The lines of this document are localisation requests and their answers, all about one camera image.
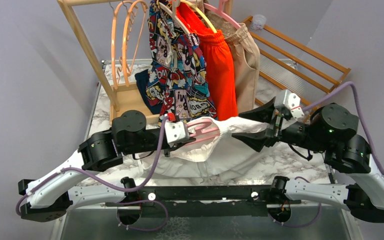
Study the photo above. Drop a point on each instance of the orange hanger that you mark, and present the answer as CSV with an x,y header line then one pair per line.
x,y
136,7
115,61

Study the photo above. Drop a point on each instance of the beige shorts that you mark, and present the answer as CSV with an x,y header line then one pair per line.
x,y
246,59

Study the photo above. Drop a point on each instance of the white shorts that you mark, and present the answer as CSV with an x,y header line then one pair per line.
x,y
220,155

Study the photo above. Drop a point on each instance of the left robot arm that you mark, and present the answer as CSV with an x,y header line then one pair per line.
x,y
49,197

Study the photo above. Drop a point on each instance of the clear plastic cup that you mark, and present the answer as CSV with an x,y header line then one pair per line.
x,y
258,22

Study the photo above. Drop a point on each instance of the pink hanger with beige shorts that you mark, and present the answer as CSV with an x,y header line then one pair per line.
x,y
224,10

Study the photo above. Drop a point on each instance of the wooden slatted rack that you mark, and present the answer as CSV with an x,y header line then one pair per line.
x,y
285,63

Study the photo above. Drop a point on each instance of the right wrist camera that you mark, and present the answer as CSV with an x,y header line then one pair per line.
x,y
288,104

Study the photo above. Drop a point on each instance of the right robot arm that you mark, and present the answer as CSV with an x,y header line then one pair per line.
x,y
332,130

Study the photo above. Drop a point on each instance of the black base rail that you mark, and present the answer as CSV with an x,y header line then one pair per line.
x,y
202,201

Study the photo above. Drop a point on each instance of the wooden hanger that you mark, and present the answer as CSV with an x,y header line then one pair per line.
x,y
175,16

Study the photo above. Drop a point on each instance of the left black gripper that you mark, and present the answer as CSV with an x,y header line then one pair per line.
x,y
173,146

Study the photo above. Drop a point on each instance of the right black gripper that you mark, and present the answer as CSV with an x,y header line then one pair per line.
x,y
264,113

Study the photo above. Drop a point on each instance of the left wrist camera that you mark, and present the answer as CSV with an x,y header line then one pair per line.
x,y
176,131

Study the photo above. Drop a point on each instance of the orange shorts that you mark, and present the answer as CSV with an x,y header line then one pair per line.
x,y
219,61

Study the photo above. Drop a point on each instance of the comic print shorts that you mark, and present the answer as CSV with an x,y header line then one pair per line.
x,y
176,81

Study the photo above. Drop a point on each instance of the yellow hanger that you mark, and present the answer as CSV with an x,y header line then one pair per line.
x,y
205,16

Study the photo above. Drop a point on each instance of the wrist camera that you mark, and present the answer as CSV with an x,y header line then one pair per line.
x,y
176,131
288,104

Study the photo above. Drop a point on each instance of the wooden clothes rack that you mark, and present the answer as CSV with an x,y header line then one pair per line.
x,y
124,98

